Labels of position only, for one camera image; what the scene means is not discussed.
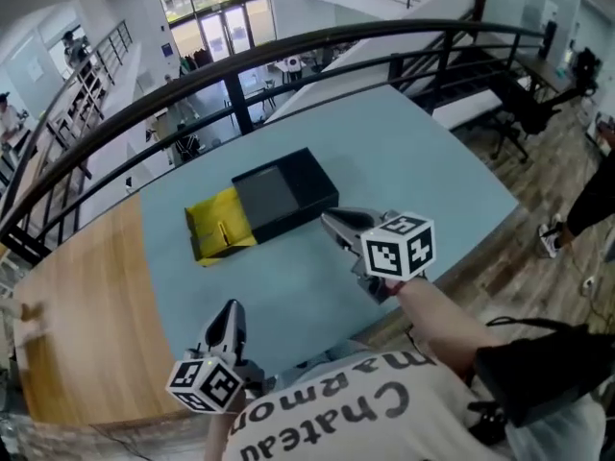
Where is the glass entrance door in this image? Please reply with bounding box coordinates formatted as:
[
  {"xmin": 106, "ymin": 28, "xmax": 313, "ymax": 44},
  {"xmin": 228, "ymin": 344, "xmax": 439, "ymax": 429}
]
[{"xmin": 155, "ymin": 0, "xmax": 278, "ymax": 64}]

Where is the black box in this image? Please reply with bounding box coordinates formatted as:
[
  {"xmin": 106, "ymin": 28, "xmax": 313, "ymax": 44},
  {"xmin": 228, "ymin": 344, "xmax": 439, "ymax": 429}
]
[{"xmin": 184, "ymin": 147, "xmax": 340, "ymax": 269}]

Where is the black office chair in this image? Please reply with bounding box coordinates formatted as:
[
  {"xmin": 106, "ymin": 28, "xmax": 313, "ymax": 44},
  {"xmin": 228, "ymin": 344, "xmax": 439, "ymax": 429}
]
[{"xmin": 488, "ymin": 71, "xmax": 564, "ymax": 163}]

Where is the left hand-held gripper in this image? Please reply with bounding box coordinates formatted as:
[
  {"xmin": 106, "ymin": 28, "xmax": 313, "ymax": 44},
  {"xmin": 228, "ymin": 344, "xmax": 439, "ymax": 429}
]
[{"xmin": 165, "ymin": 299, "xmax": 266, "ymax": 415}]

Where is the person's left forearm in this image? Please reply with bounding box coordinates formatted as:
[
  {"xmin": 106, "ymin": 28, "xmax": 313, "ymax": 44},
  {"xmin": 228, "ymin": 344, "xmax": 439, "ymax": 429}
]
[{"xmin": 204, "ymin": 391, "xmax": 252, "ymax": 461}]

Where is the person's right forearm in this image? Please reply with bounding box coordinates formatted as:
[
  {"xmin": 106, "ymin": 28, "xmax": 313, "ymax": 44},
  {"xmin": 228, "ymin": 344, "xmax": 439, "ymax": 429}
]
[{"xmin": 396, "ymin": 276, "xmax": 506, "ymax": 384}]

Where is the black shoulder bag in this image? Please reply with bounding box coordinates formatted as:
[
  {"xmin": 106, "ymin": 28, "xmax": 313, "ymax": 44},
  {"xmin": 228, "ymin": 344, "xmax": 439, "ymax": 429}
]
[{"xmin": 468, "ymin": 317, "xmax": 615, "ymax": 447}]

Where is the black metal railing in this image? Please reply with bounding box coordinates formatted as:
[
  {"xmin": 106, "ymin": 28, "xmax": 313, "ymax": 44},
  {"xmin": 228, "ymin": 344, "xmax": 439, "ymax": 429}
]
[{"xmin": 0, "ymin": 19, "xmax": 550, "ymax": 264}]

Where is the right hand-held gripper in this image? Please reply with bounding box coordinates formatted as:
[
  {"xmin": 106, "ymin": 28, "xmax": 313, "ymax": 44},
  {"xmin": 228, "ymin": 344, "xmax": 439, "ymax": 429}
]
[{"xmin": 319, "ymin": 206, "xmax": 437, "ymax": 305}]

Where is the white printed T-shirt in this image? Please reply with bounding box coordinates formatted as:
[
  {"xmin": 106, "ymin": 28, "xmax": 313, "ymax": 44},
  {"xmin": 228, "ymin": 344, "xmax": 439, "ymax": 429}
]
[{"xmin": 223, "ymin": 348, "xmax": 607, "ymax": 461}]

